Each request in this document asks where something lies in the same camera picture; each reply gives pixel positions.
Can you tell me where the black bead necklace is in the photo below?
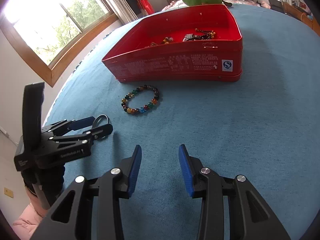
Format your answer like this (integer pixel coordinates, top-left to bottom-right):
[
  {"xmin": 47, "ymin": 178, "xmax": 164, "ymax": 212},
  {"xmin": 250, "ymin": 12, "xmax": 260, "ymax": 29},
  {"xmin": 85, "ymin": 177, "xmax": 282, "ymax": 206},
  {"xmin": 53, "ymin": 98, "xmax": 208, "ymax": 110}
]
[{"xmin": 194, "ymin": 28, "xmax": 218, "ymax": 41}]

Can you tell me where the wooden framed side window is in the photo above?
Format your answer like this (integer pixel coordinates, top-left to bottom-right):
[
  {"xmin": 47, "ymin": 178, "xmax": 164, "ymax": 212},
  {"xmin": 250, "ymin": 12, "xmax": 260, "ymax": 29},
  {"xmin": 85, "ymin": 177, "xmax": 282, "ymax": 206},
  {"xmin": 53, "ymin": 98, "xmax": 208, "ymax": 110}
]
[{"xmin": 1, "ymin": 0, "xmax": 118, "ymax": 87}]

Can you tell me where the pink sleeved left forearm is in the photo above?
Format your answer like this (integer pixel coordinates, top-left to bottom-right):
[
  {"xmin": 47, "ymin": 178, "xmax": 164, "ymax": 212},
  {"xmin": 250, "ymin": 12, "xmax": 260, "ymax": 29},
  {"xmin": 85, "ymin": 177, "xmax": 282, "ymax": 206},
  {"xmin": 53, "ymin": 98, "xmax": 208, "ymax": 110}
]
[{"xmin": 12, "ymin": 186, "xmax": 48, "ymax": 240}]

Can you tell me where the multicolour bead bracelet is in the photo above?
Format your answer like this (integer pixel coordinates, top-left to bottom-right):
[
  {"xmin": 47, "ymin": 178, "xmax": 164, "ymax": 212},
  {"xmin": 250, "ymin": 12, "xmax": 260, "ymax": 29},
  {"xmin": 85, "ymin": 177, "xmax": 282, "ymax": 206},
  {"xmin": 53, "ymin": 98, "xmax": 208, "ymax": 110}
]
[{"xmin": 120, "ymin": 84, "xmax": 161, "ymax": 116}]

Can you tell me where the black desk chair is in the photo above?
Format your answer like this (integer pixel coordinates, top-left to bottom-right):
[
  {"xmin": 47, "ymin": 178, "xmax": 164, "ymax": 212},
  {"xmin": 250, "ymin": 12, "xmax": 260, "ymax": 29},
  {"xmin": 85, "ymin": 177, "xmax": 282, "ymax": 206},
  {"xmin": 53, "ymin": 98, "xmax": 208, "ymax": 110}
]
[{"xmin": 268, "ymin": 0, "xmax": 285, "ymax": 13}]

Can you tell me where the silver metal wristwatch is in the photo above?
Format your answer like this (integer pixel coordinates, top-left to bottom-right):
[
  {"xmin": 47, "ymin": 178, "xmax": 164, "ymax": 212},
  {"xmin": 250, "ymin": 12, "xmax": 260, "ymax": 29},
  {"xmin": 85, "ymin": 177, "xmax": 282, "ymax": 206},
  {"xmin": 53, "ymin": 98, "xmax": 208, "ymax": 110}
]
[{"xmin": 183, "ymin": 34, "xmax": 200, "ymax": 42}]

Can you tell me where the wide dark silver bangle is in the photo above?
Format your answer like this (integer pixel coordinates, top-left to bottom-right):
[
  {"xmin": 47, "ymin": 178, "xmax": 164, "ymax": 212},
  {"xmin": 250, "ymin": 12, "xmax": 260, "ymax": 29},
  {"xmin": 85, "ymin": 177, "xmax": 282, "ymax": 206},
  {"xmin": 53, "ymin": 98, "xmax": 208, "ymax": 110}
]
[{"xmin": 92, "ymin": 114, "xmax": 111, "ymax": 140}]

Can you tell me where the black cord gold pendant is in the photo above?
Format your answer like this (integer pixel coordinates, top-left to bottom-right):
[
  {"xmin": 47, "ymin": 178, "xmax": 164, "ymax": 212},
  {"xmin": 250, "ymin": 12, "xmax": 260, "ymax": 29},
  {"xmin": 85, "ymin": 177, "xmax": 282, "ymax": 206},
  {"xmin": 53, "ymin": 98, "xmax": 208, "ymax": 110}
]
[{"xmin": 146, "ymin": 37, "xmax": 174, "ymax": 48}]

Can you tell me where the wooden desk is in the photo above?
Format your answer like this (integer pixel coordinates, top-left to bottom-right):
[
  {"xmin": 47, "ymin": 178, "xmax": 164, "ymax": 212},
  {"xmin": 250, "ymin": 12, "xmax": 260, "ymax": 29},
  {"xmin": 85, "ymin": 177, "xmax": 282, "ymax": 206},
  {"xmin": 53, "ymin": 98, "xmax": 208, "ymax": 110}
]
[{"xmin": 283, "ymin": 2, "xmax": 320, "ymax": 36}]

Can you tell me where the red tin box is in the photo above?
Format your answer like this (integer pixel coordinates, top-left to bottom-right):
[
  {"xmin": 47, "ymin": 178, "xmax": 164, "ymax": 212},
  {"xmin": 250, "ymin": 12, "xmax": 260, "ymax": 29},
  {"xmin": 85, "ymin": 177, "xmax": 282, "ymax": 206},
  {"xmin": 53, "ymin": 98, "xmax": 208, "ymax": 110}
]
[{"xmin": 102, "ymin": 4, "xmax": 243, "ymax": 83}]

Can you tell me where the blue bed cover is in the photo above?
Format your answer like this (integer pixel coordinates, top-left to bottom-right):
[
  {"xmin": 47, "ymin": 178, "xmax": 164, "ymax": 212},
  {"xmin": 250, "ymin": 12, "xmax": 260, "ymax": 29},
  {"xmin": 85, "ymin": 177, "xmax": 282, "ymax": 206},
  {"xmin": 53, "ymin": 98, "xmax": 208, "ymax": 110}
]
[{"xmin": 47, "ymin": 4, "xmax": 319, "ymax": 239}]

